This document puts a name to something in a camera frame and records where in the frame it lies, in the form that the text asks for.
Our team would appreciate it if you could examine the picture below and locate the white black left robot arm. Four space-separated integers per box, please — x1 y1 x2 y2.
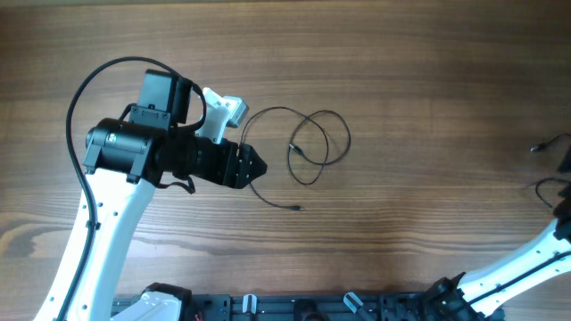
36 70 267 320

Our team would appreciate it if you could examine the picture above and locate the thick black cable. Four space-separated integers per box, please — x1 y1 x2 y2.
534 177 571 210

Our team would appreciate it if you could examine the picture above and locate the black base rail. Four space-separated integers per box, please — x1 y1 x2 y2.
193 292 421 321

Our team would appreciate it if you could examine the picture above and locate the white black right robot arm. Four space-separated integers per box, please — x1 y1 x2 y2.
422 187 570 320

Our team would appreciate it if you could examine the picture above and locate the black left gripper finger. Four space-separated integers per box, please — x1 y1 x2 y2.
240 144 267 172
240 169 267 188

